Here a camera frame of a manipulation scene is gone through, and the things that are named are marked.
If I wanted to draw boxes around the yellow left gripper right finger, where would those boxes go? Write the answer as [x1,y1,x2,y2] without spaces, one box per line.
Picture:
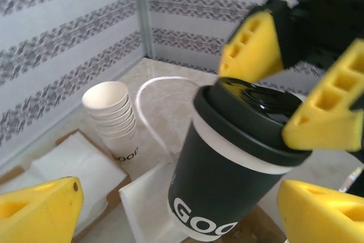
[276,179,364,243]

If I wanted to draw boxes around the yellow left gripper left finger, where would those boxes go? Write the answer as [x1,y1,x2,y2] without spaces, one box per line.
[0,176,85,243]

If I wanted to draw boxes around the brown pulp cup carrier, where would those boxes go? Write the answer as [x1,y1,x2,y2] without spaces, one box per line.
[235,205,288,243]

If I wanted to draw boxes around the cartoon animal print paper bag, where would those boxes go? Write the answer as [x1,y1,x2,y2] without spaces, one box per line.
[119,76,288,243]

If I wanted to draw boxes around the black lidded paper coffee cup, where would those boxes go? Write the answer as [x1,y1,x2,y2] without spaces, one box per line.
[167,76,313,242]

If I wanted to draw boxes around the white paper napkins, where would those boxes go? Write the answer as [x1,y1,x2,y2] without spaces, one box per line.
[0,133,129,236]

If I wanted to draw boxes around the white napkins in cardboard holder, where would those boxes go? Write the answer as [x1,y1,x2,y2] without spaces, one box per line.
[0,129,133,243]

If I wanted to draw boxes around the white paper cup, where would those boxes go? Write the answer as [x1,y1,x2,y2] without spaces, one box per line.
[88,102,132,120]
[81,81,129,113]
[100,131,140,167]
[94,117,135,134]
[91,109,134,127]
[97,124,137,142]

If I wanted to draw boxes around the aluminium corner post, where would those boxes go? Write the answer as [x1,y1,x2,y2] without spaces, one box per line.
[132,0,155,60]

